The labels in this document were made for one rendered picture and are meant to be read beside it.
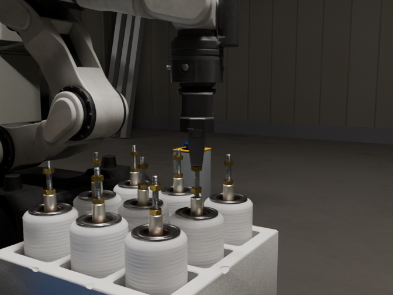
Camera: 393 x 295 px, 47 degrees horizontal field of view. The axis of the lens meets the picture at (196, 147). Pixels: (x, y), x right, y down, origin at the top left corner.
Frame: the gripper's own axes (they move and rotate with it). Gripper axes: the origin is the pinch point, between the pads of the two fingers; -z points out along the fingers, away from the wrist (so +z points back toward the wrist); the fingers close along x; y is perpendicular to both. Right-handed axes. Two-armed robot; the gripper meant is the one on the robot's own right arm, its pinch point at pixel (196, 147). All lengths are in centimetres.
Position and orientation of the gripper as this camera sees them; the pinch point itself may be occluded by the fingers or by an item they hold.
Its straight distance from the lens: 76.8
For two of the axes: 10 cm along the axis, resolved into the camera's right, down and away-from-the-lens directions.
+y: -10.0, 0.0, -0.2
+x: -0.1, -1.5, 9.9
